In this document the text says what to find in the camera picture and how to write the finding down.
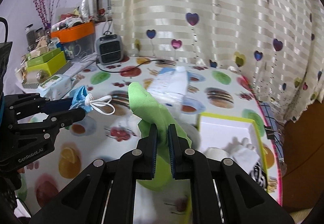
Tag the black white patterned tray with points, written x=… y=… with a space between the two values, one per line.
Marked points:
x=29 y=85

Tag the black white striped sock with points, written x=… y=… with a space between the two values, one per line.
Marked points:
x=258 y=173

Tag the grey portable heater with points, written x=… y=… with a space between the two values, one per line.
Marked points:
x=110 y=48

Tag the clear storage box orange lid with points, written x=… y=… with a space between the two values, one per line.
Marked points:
x=73 y=33

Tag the dark glass jar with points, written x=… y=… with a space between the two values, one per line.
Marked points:
x=29 y=36
x=39 y=33

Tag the dark green flat box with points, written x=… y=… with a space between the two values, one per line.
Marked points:
x=43 y=58

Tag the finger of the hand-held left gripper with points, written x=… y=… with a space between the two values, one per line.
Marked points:
x=60 y=105
x=70 y=116

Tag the glass ball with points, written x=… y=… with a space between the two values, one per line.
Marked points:
x=42 y=75

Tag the beige plush toy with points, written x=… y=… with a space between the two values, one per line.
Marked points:
x=41 y=43

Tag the blue face mask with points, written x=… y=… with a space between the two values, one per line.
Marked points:
x=79 y=97

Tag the blue white small box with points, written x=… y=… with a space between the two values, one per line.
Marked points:
x=55 y=44

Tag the white folded cloth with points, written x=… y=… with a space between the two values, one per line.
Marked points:
x=82 y=64

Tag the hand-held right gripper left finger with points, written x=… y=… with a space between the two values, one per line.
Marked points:
x=153 y=148

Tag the white striped cloth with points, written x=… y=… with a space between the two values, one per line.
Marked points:
x=216 y=153

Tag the silver foil bag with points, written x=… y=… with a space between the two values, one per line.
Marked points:
x=85 y=7

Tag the light blue wet wipes pack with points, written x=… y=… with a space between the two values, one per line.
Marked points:
x=57 y=86

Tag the yellow-rimmed white tray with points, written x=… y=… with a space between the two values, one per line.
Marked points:
x=222 y=128

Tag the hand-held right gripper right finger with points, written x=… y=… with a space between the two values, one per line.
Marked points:
x=172 y=148

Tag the black binder clip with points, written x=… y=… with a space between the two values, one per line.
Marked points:
x=270 y=133

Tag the grey sock with white toes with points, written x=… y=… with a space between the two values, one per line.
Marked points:
x=245 y=155

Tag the fruit printed tablecloth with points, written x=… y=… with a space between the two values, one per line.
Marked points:
x=217 y=79

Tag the white tissue pack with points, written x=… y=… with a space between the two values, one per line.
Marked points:
x=169 y=85

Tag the pile of assorted small items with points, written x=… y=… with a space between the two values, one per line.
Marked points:
x=68 y=20

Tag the lime green flat box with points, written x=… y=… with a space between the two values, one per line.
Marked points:
x=53 y=64

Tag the green cloth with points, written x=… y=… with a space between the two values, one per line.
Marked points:
x=144 y=105

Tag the purple branch decoration in vase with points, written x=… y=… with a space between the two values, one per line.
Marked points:
x=47 y=27

